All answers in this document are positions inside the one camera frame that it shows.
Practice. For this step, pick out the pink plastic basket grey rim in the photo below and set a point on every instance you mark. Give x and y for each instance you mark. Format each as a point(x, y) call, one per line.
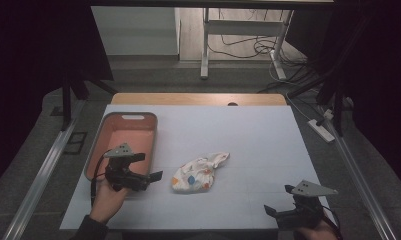
point(128, 131)

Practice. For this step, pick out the aluminium rail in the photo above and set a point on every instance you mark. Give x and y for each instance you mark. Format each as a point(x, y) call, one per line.
point(361, 186)
point(41, 176)

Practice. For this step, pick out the white table mat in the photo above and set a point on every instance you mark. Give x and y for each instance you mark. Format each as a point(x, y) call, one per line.
point(248, 140)

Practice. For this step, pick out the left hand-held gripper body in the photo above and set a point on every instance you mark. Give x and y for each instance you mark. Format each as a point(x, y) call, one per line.
point(123, 173)

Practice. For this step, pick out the person's left hand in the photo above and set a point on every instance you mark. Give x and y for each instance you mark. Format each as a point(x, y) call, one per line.
point(108, 200)

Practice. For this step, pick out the black stand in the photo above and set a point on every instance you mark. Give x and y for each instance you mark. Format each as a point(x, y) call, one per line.
point(338, 100)
point(66, 100)

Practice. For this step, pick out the white plug adapter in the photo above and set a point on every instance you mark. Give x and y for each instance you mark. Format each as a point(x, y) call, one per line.
point(328, 114)

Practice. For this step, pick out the white power strip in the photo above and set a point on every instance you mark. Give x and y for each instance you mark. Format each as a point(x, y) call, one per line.
point(321, 131)

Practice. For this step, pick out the person's right hand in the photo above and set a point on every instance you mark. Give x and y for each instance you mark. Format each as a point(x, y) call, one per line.
point(316, 233)

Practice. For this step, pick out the white cloth with coloured print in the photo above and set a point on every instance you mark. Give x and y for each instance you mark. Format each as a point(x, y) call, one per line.
point(194, 176)

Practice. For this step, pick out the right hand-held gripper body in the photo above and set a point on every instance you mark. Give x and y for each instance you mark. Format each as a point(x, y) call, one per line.
point(304, 210)

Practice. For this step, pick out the wooden table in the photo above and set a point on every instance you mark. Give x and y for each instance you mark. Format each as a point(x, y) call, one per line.
point(188, 99)

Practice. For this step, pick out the white desk frame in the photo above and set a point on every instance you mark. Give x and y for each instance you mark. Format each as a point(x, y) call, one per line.
point(244, 27)

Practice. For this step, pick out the dark curtain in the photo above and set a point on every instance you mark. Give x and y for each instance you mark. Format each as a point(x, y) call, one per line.
point(28, 66)
point(381, 83)

